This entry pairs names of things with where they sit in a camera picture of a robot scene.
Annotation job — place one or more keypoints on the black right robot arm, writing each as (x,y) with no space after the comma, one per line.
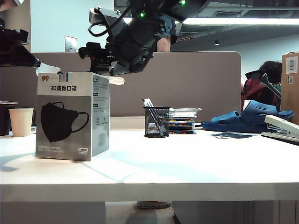
(140,35)

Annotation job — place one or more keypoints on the dark cup with foil lid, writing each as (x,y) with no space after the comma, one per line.
(4,119)

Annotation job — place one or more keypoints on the white flat plastic case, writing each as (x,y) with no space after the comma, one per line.
(184,112)

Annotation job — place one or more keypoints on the long ceiling light strip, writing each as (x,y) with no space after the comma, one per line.
(233,21)

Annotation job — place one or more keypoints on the brown desk partition panel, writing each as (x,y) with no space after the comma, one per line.
(187,81)

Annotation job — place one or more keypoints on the seated curly-haired person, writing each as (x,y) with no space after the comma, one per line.
(272,70)

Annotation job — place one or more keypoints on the beige paper cup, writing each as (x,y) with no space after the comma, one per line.
(21,122)

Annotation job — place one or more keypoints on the blue foam slipper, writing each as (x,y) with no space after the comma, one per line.
(259,110)
(229,123)

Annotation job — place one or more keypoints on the white capped pen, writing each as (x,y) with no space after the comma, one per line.
(147,105)

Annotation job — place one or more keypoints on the colourful flat box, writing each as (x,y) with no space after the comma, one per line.
(181,126)
(181,131)
(181,120)

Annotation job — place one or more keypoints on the white mask box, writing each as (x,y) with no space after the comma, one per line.
(65,121)

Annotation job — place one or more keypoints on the brown cardboard box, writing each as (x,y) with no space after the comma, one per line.
(290,93)

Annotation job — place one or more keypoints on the red ceiling sign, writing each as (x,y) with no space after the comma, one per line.
(186,39)

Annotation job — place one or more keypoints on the silver wall switch plate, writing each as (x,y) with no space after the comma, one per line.
(71,44)

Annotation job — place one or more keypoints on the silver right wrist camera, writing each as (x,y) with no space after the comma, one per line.
(99,15)

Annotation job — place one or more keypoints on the red black jacket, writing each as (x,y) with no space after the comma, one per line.
(254,93)

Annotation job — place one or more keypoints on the grey white stapler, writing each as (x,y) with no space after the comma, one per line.
(280,127)

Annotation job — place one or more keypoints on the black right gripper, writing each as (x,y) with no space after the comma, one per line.
(98,52)

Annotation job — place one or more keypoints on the small ceiling spot lamp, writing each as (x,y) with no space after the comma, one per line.
(217,43)

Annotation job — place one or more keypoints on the black mesh pen holder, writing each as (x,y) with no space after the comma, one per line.
(156,122)
(151,105)

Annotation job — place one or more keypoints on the person in blue shirt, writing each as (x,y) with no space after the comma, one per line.
(164,43)

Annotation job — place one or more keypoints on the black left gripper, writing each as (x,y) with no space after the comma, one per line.
(16,56)

